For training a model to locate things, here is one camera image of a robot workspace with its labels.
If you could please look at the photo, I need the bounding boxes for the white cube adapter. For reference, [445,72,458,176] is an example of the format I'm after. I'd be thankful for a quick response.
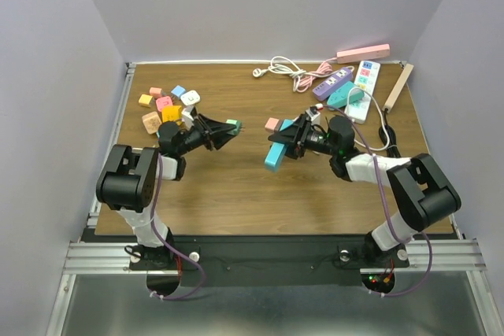
[180,90,201,106]

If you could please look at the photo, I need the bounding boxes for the small pink cube adapter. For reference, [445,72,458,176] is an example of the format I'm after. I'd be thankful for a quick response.
[149,87,165,98]

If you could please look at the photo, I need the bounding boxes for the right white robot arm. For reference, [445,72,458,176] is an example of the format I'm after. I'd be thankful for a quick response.
[265,114,461,265]

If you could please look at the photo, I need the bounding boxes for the wooden stick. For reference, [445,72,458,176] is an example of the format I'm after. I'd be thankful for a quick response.
[382,63,414,113]

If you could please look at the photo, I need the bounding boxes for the pink power strip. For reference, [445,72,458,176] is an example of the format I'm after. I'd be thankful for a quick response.
[294,43,391,93]

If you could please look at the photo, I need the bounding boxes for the mauve plug adapter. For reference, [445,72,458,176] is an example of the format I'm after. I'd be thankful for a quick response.
[265,117,280,133]

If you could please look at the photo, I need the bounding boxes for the red pink cube adapter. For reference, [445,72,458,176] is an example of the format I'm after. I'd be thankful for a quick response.
[156,96,173,113]

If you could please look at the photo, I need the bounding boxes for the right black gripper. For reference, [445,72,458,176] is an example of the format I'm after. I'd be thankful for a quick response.
[268,113,338,159]

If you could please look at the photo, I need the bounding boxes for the small yellow cube adapter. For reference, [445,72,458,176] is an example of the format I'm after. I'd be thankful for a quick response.
[138,94,155,108]

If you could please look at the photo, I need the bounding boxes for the peach cube plug adapter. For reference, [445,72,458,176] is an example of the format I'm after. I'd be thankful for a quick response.
[142,111,162,135]

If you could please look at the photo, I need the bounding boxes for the teal power strip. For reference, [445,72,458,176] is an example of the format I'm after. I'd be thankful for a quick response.
[265,142,287,172]

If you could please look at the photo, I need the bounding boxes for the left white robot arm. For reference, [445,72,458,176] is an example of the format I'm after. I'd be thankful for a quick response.
[96,113,241,270]

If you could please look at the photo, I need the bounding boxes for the green plug adapter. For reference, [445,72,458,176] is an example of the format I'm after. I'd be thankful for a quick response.
[226,119,244,136]

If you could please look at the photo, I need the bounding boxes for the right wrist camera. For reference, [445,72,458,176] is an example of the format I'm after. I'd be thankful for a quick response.
[306,106,321,125]

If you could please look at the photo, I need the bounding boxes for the light blue cube adapter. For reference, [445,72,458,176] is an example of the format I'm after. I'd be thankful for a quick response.
[171,85,187,99]

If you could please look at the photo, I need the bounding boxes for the yellow cube plug adapter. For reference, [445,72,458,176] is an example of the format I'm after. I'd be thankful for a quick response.
[161,105,183,124]

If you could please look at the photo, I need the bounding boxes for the green triangular power strip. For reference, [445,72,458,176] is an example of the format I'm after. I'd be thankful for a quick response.
[327,82,365,109]

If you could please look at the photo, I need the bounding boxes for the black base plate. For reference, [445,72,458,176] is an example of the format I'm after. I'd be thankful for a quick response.
[124,234,410,292]

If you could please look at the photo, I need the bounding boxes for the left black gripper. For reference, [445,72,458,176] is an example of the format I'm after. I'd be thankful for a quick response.
[176,113,236,156]

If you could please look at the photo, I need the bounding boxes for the purple power strip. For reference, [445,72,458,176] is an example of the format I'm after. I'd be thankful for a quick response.
[251,56,355,102]

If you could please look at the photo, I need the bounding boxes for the white multicolour power strip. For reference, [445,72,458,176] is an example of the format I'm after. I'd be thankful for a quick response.
[341,59,391,152]

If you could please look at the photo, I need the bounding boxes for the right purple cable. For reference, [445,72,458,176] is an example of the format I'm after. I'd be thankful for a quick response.
[318,103,435,298]

